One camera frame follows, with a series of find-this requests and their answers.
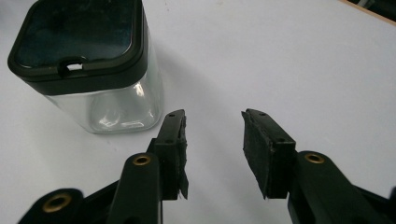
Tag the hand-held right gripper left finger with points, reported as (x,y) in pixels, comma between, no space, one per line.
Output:
(169,149)

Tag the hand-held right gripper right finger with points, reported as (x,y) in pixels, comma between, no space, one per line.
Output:
(267,155)

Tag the clear jar with black lid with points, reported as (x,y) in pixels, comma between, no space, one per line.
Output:
(90,65)

